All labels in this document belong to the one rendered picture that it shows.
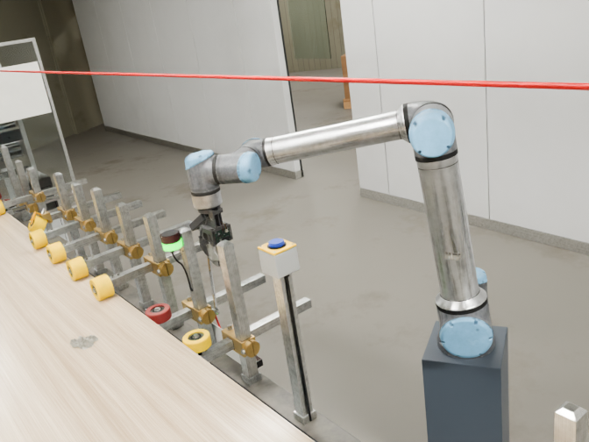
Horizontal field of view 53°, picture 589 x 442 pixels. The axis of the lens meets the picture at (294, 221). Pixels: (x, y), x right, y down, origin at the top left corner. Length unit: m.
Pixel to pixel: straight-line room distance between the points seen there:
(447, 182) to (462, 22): 2.71
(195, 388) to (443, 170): 0.86
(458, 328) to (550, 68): 2.43
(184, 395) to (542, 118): 3.04
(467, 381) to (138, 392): 1.05
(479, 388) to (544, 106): 2.32
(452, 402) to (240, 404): 0.89
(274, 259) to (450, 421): 1.03
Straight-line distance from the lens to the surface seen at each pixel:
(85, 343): 1.90
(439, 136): 1.60
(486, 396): 2.10
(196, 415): 1.48
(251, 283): 2.13
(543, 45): 3.96
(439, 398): 2.15
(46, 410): 1.69
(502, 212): 4.40
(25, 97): 4.28
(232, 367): 1.97
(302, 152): 1.82
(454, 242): 1.71
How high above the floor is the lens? 1.78
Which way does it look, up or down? 21 degrees down
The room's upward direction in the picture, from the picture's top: 9 degrees counter-clockwise
